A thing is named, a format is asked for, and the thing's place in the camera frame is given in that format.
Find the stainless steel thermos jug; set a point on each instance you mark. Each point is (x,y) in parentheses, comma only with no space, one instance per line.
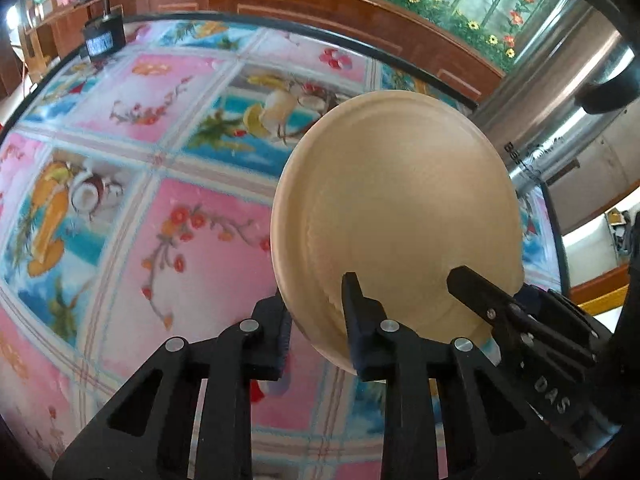
(569,84)

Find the cream ribbed plastic bowl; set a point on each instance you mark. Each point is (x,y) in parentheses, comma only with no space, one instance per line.
(398,188)

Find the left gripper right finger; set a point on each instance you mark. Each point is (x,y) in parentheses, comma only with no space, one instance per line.
(490,430)

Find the small black electric motor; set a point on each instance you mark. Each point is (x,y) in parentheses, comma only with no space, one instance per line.
(104,36)

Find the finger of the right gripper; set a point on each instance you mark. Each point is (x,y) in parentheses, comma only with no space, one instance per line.
(501,310)
(563,316)

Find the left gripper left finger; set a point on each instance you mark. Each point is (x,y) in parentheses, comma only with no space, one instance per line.
(187,409)

